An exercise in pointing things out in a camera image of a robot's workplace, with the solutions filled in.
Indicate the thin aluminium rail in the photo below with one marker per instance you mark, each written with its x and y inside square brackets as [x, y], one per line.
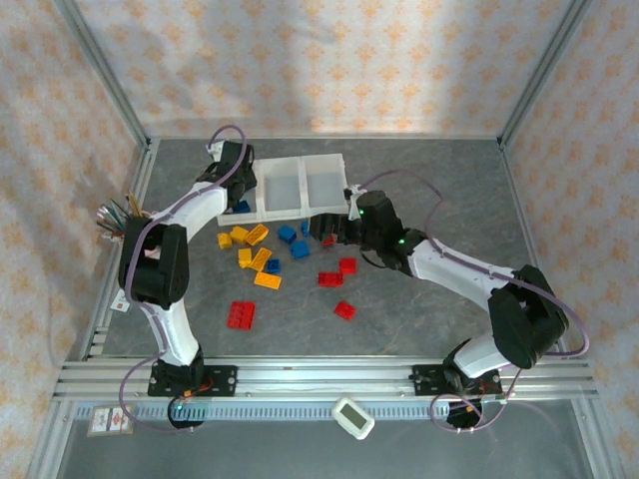
[324, 136]

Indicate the wide aluminium base rail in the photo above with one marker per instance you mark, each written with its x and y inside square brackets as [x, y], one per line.
[324, 379]

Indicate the small white tag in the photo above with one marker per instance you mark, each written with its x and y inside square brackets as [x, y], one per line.
[120, 304]

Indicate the red and white card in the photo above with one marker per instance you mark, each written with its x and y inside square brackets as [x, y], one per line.
[111, 420]

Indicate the bunch of coloured pencils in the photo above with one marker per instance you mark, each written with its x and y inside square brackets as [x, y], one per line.
[117, 222]

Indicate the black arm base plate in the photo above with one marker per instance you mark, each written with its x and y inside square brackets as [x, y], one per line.
[424, 379]
[222, 379]

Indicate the small yellow lego brick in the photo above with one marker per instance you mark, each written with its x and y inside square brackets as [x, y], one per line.
[224, 240]
[239, 234]
[245, 257]

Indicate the aluminium side rail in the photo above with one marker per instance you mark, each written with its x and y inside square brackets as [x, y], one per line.
[522, 209]
[97, 334]

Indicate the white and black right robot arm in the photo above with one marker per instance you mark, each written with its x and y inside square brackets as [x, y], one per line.
[449, 269]

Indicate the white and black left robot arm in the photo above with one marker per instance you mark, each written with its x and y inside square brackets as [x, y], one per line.
[199, 204]

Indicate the large red lego brick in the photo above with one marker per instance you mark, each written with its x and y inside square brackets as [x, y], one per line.
[241, 315]

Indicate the aluminium frame post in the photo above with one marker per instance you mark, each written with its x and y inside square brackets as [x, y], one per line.
[541, 75]
[107, 75]

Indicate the aluminium frame leg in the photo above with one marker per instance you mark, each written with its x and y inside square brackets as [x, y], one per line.
[50, 439]
[594, 439]

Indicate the long red lego brick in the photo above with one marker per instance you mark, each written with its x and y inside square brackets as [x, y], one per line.
[331, 279]

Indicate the white digital timer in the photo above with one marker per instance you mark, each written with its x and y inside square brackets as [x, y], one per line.
[352, 416]

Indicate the small red lego brick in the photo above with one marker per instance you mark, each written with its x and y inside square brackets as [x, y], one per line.
[328, 242]
[348, 266]
[345, 310]

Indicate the blue lego brick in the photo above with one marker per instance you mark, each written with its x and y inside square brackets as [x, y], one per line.
[287, 233]
[305, 228]
[300, 249]
[243, 206]
[273, 266]

